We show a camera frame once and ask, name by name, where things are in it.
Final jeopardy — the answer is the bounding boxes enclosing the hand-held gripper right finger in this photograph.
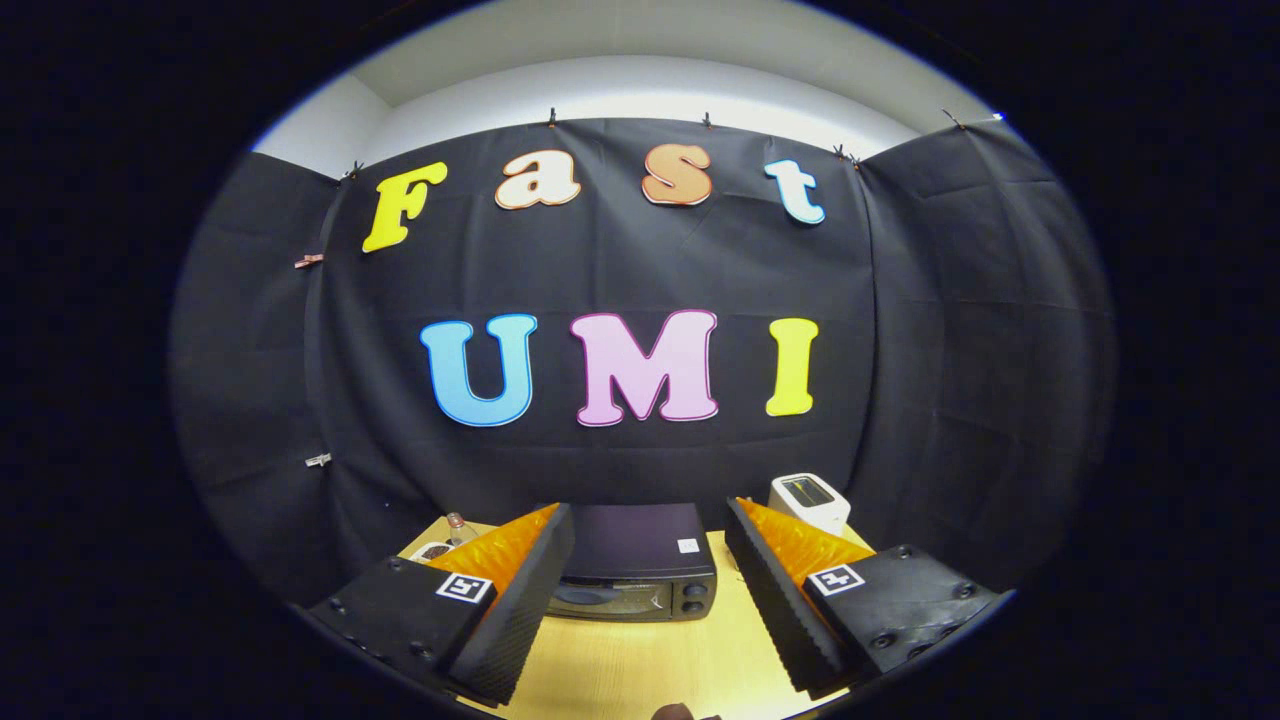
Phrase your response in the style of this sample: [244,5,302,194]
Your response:
[724,497,1004,699]

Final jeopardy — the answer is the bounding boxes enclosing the white pop-up toaster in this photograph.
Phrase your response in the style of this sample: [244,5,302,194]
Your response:
[768,473,852,536]

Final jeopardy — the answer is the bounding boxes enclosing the black backdrop cloth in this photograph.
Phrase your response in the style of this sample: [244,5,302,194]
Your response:
[170,115,1116,601]

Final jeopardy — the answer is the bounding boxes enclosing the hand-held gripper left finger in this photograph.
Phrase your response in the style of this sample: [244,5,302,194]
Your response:
[308,503,577,707]

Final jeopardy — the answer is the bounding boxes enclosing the black toaster oven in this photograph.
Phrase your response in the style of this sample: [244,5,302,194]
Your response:
[545,503,718,623]

